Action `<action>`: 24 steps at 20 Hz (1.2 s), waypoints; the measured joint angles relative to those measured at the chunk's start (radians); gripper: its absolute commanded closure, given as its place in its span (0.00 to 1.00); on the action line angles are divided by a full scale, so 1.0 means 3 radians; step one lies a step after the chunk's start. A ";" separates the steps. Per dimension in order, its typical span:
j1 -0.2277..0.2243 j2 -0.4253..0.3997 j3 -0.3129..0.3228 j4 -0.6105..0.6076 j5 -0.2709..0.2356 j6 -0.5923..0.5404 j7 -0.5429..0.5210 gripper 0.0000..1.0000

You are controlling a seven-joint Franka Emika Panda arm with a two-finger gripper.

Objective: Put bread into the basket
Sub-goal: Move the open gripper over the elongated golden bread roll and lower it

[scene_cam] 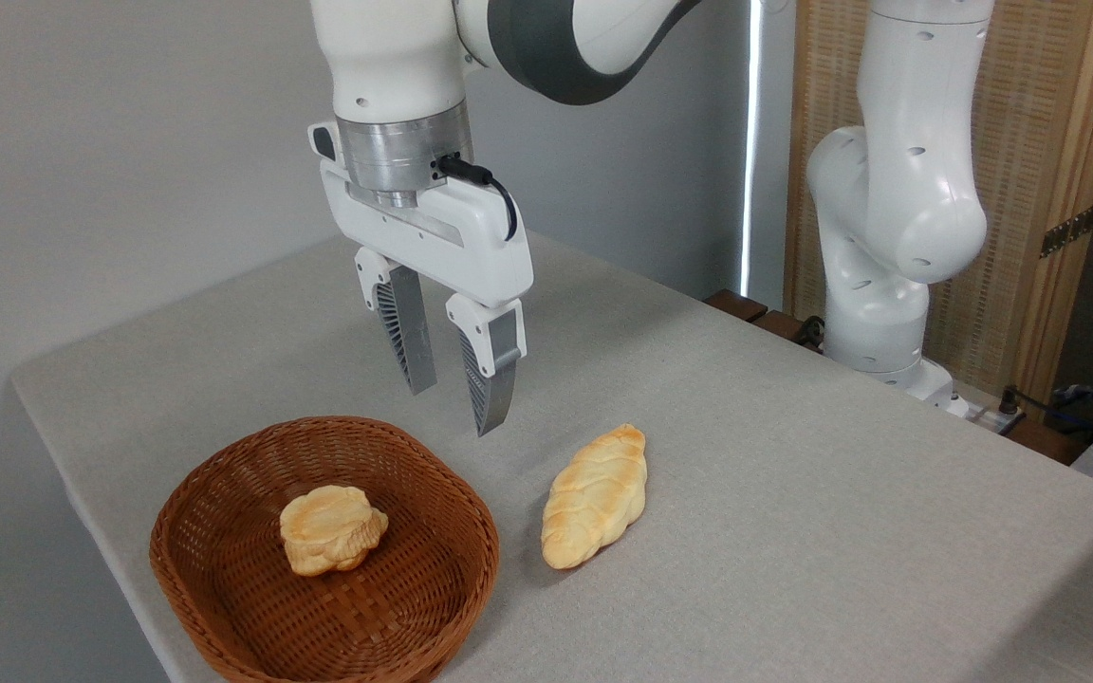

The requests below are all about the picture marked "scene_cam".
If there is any white power strip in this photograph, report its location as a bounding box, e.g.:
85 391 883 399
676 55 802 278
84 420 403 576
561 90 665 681
945 394 1027 435

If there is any round golden bread roll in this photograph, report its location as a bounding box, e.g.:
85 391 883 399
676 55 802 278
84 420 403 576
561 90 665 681
279 485 390 577

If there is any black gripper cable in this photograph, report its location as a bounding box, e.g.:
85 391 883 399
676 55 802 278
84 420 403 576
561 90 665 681
437 154 519 242

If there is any long braided bread loaf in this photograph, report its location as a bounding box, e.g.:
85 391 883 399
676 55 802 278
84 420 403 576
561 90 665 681
541 424 649 570

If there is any brown woven wicker basket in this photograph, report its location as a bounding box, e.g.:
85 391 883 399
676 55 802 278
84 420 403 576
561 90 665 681
149 415 501 683

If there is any metal screen hinge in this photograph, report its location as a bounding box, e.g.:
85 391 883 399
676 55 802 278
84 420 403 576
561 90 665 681
1040 204 1093 259

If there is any grey tablecloth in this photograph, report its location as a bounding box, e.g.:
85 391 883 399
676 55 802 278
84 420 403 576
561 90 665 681
10 231 1093 683

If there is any dark brown wooden block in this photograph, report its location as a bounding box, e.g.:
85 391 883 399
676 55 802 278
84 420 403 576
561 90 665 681
704 289 769 324
752 310 806 343

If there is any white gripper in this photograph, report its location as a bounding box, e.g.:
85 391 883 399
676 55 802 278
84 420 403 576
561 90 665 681
308 121 535 438

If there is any rattan wooden folding screen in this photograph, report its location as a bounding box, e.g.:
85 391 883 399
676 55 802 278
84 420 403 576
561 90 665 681
784 0 1093 411

